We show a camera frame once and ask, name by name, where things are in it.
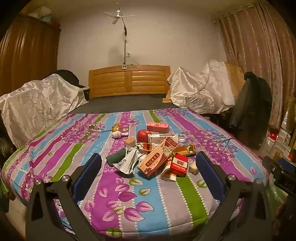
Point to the beige sponge cube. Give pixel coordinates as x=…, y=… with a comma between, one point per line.
x=129, y=141

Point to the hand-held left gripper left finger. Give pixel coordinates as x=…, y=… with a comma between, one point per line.
x=89, y=176

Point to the stack of cardboard boxes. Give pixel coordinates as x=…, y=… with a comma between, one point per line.
x=281, y=136

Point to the metal pole stand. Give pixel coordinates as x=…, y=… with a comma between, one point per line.
x=125, y=46

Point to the silver foil packet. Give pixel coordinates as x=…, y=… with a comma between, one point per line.
x=129, y=163

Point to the brown wooden wardrobe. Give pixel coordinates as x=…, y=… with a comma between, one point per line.
x=27, y=55

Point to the white ceiling fan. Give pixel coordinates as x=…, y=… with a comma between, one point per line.
x=119, y=15

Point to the light blue bundle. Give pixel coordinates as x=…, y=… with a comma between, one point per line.
x=47, y=19

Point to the pink patterned curtain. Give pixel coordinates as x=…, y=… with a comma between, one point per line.
x=261, y=51

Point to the green scrub pad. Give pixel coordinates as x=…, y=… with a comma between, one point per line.
x=115, y=158

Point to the red apple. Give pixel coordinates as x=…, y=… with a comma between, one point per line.
x=143, y=135

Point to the pink carton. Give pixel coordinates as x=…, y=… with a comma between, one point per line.
x=157, y=127

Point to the bright red box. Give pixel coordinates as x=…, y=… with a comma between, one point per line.
x=179, y=165

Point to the white carton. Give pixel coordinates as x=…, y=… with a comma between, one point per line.
x=159, y=138

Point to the white bundle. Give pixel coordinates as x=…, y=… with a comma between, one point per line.
x=38, y=11

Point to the dark green bundle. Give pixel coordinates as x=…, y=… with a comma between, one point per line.
x=5, y=148

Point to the wooden board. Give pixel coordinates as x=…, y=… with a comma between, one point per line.
x=166, y=100

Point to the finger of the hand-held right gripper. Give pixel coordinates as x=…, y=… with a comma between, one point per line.
x=287, y=163
x=271, y=164

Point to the golden packet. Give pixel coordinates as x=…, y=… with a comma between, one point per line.
x=185, y=149

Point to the black bag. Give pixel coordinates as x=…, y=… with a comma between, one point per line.
x=69, y=77

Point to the red white wrapper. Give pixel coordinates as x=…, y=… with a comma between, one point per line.
x=145, y=147

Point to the crumpled white satin cloth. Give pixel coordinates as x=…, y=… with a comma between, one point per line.
x=198, y=90

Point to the tan cardboard box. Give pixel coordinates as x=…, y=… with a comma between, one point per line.
x=237, y=78

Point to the wooden bed headboard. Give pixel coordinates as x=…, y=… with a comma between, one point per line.
x=129, y=81

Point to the grey bed sheet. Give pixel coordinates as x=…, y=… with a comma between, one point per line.
x=129, y=103

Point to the floral striped bedsheet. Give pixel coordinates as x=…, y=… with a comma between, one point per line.
x=129, y=204

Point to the dark hanging jacket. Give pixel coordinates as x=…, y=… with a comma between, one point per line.
x=252, y=109

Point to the large white satin cloth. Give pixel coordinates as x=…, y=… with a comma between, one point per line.
x=39, y=102

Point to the white sock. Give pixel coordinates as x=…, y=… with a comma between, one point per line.
x=116, y=134

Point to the small dark red box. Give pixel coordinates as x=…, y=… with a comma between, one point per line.
x=171, y=142

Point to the long red brown box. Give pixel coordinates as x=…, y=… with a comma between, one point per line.
x=152, y=162

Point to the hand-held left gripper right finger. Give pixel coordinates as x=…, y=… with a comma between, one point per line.
x=208, y=176

